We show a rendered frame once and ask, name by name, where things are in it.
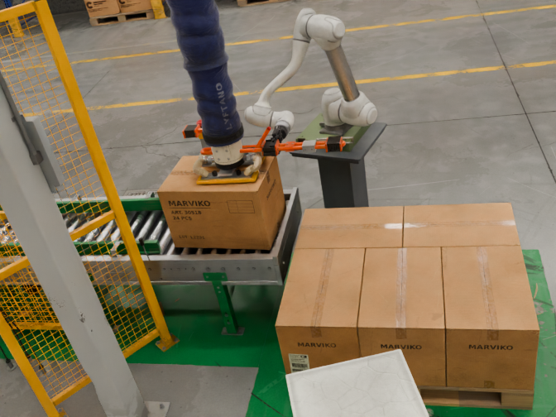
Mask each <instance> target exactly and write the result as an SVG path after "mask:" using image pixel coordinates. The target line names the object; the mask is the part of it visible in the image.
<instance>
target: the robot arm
mask: <svg viewBox="0 0 556 417"><path fill-rule="evenodd" d="M344 34H345V26H344V23H343V22H342V21H341V20H340V19H338V18H336V17H333V16H329V15H322V14H319V15H316V12H315V11H314V10H313V9H311V8H303V9H302V10H301V11H300V14H299V15H298V17H297V19H296V22H295V28H294V34H293V49H292V58H291V62H290V63H289V65H288V66H287V67H286V68H285V69H284V70H283V71H282V72H281V73H280V74H279V75H278V76H277V77H276V78H274V79H273V80H272V81H271V82H270V83H269V84H268V85H267V86H266V87H265V88H264V90H263V91H262V93H261V96H260V98H259V100H258V102H257V103H255V104H254V106H250V107H248V108H247V109H246V110H245V119H246V120H247V121H248V122H249V123H251V124H253V125H255V126H258V127H271V129H274V131H273V133H272V136H273V137H271V144H270V147H272V146H275V144H276V141H277V140H276V139H279V142H280V143H282V141H283V140H284V139H285V138H286V137H287V136H288V134H289V131H290V130H291V128H292V127H293V125H294V115H293V113H292V112H290V111H282V112H274V111H271V106H270V104H269V99H270V96H271V95H272V94H273V93H274V92H275V91H276V90H277V89H278V88H279V87H280V86H281V85H282V84H284V83H285V82H286V81H287V80H288V79H290V78H291V77H292V76H293V75H294V74H295V73H296V72H297V71H298V69H299V68H300V66H301V65H302V62H303V60H304V56H305V54H306V51H307V50H308V47H309V43H310V40H311V39H314V40H315V41H316V42H317V43H318V44H319V46H320V47H321V48H322V49H323V50H324V51H325V53H326V56H327V57H328V61H329V63H330V65H331V68H332V70H333V73H334V76H335V79H336V80H337V83H338V87H339V89H338V88H331V89H328V90H326V91H325V92H324V94H323V97H322V113H323V117H324V122H320V123H319V125H320V126H321V127H323V129H321V130H319V133H320V134H329V135H335V136H341V137H342V136H344V134H345V133H346V132H347V131H348V130H349V129H350V128H351V127H353V126H359V127H365V126H369V125H370V124H372V123H374V122H375V121H376V117H377V110H376V107H375V105H374V104H373V103H371V102H370V101H369V99H368V98H367V97H366V95H365V94H364V93H363V92H361V91H359V90H358V88H357V85H356V82H355V80H354V78H353V75H352V71H351V69H350V66H349V64H348V60H347V57H346V56H345V53H344V50H343V47H342V44H341V43H342V38H343V37H344Z"/></svg>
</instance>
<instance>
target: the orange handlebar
mask: <svg viewBox="0 0 556 417"><path fill-rule="evenodd" d="M325 142H326V141H317V142H316V145H315V147H314V148H315V149H325ZM261 145H262V144H261ZM302 145H303V142H295V141H287V142H286V143H279V147H277V151H285V152H287V151H295V150H302V149H303V148H302ZM242 147H256V145H246V146H242ZM246 152H261V146H260V148H249V149H240V153H246ZM200 153H201V154H202V155H212V154H213V153H212V149H211V147H205V148H203V149H202V150H201V151H200Z"/></svg>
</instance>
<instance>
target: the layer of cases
mask: <svg viewBox="0 0 556 417"><path fill-rule="evenodd" d="M275 326H276V333H277V337H278V341H279V344H280V351H281V355H282V358H283V362H284V366H285V372H286V375H287V374H291V373H295V372H299V371H305V370H309V369H313V368H317V367H324V366H327V365H332V364H335V363H340V362H345V361H350V360H353V359H358V358H361V357H368V356H372V355H376V354H380V353H384V352H390V351H394V350H398V349H400V350H401V351H402V353H403V356H404V358H405V361H406V363H407V365H408V368H409V369H410V373H411V375H412V377H413V379H414V381H415V384H416V385H417V386H446V378H447V386H450V387H471V388H492V389H513V390H533V389H534V378H535V370H536V362H537V353H538V346H539V324H538V319H537V316H536V312H535V308H534V301H533V298H532V294H531V290H530V283H529V280H528V276H527V272H526V268H525V261H524V257H523V254H522V250H521V246H520V239H519V235H518V232H517V228H516V224H515V217H514V214H513V209H512V206H511V203H492V204H440V205H414V206H405V207H404V206H387V207H361V208H309V209H306V210H305V211H304V217H303V219H302V223H301V226H300V232H299V236H298V239H297V242H296V245H295V251H294V255H293V258H292V262H291V265H290V270H289V274H288V277H287V281H286V284H285V289H284V293H283V296H282V300H281V303H280V309H279V313H278V315H277V319H276V325H275ZM445 362H446V364H445Z"/></svg>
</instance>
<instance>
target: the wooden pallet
mask: <svg viewBox="0 0 556 417"><path fill-rule="evenodd" d="M417 389H418V391H419V394H420V396H421V398H422V401H423V402H424V405H441V406H459V407H477V408H495V409H513V410H532V408H533V399H534V390H513V389H492V388H471V387H450V386H447V378H446V386H417Z"/></svg>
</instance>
